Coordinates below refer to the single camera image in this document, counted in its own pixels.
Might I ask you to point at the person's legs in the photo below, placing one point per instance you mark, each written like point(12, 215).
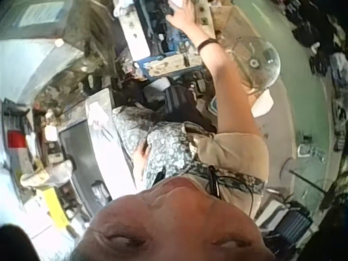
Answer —
point(127, 122)

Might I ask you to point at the white power strip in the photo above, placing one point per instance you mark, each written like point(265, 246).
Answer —
point(202, 13)

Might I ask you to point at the heap of dark goods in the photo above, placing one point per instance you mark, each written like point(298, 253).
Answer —
point(326, 46)

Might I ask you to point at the cluttered shelf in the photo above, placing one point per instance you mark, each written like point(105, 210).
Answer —
point(32, 152)

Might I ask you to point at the person's right hand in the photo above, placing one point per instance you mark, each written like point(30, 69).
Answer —
point(185, 20)

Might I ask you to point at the blue workbench machine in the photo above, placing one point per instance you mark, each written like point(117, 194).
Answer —
point(166, 40)

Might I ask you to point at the cardboard box with white label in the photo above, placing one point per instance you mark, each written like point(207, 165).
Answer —
point(38, 19)

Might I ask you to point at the dark striped bag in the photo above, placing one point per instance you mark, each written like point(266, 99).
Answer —
point(176, 102)

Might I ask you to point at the black wrist band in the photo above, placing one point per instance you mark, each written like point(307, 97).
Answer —
point(208, 43)

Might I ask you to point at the black ribbed crate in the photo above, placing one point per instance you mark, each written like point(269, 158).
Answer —
point(296, 224)

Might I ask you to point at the person's left hand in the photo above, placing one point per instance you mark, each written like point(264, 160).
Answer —
point(140, 163)

